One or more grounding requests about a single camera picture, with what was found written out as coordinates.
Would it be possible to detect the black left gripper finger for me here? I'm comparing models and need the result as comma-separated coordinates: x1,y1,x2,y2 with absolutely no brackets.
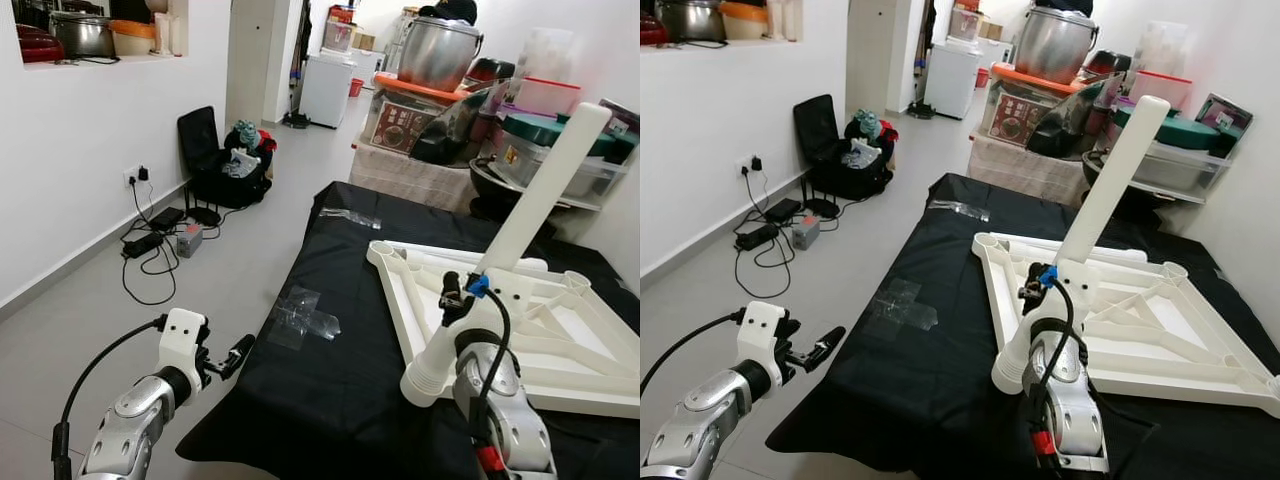
222,334,257,379
800,326,848,369

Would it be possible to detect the black tablecloth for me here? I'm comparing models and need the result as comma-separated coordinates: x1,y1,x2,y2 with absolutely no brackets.
175,180,641,480
765,172,1280,480

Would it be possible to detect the black wok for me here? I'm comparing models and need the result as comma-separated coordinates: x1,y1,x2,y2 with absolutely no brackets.
468,160,561,223
1082,150,1181,217

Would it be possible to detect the beige cloth covered bench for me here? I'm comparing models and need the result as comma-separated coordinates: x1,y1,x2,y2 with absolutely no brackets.
968,130,1091,207
350,140,481,214

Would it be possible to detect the black power strip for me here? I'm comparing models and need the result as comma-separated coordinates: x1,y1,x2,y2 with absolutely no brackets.
122,232,167,260
735,223,782,252

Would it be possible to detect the white plastic table top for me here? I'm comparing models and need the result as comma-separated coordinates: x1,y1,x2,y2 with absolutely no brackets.
366,238,641,419
975,232,1280,419

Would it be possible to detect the black bag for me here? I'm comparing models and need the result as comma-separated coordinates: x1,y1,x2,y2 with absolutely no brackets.
1027,75,1116,159
410,85,501,167

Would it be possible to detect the red printed carton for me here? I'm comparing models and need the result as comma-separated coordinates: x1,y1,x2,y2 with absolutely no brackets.
372,98,437,154
990,88,1052,144

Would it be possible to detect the green pot with lid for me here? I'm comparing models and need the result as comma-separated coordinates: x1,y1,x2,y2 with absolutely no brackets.
500,112,627,162
1112,105,1241,152

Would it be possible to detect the clear plastic storage box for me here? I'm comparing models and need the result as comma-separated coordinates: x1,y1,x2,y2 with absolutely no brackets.
1110,135,1237,197
495,135,631,207

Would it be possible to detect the orange lidded storage box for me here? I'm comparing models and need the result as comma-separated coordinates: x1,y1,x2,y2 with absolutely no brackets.
978,62,1091,147
360,72,471,157

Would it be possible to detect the black folding chair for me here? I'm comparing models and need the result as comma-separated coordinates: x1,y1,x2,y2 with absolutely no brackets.
177,105,271,209
793,93,891,199

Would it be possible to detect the pink box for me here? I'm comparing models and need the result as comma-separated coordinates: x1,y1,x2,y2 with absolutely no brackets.
515,78,582,117
1130,70,1195,112

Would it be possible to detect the white fridge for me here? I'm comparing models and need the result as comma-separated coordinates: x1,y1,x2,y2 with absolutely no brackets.
298,52,357,129
922,42,982,120

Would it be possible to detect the black rice cooker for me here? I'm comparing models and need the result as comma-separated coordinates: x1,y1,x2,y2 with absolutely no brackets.
465,57,517,87
1082,50,1132,77

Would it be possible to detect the translucent white container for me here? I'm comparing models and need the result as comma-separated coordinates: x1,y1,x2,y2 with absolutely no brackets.
1135,20,1192,77
520,28,577,87

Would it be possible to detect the orange lidded container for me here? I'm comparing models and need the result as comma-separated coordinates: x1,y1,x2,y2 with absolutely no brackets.
110,18,160,58
718,2,772,42

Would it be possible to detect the steel cooking pot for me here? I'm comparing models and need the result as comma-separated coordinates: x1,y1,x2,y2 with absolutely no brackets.
655,0,727,44
50,12,117,60

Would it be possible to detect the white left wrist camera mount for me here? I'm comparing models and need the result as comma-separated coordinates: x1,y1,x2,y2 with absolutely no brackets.
735,302,788,386
157,308,209,386

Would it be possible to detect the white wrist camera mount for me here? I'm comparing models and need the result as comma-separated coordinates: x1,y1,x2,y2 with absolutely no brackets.
735,302,788,386
157,308,209,386
470,268,526,331
1055,258,1101,321

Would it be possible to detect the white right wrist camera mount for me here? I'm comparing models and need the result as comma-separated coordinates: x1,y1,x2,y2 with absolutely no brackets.
1055,258,1101,321
470,268,526,331

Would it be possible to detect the black charger cable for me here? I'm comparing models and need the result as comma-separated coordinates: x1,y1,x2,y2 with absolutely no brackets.
733,170,832,300
120,180,217,307

